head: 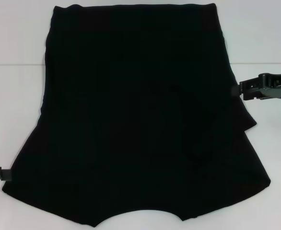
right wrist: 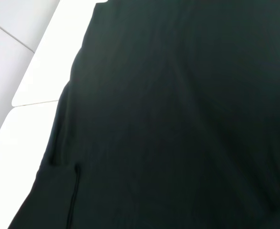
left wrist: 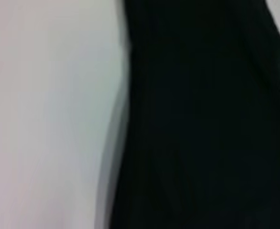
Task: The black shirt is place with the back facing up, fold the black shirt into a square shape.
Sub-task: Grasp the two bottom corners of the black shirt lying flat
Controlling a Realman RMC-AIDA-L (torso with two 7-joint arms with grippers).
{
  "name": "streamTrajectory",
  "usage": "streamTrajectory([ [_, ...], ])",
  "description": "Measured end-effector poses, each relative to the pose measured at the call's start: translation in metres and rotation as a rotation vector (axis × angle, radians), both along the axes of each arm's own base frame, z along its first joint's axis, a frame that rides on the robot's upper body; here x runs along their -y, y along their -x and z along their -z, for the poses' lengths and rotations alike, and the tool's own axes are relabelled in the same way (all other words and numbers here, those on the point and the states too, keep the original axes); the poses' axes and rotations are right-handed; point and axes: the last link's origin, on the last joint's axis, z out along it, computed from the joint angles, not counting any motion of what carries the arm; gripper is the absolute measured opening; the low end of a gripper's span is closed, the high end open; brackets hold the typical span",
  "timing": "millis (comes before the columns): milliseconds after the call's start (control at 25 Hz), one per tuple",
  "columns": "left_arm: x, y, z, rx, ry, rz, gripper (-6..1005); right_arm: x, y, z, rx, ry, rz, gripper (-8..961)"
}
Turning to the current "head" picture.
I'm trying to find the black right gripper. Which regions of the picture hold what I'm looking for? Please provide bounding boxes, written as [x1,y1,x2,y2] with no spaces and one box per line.
[231,71,281,101]

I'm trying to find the grey right wrist camera bracket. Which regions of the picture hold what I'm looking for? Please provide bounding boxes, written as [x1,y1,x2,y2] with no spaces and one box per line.
[257,86,281,101]

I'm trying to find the black shirt with FREE print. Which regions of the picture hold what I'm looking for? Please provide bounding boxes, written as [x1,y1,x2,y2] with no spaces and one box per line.
[1,2,272,228]

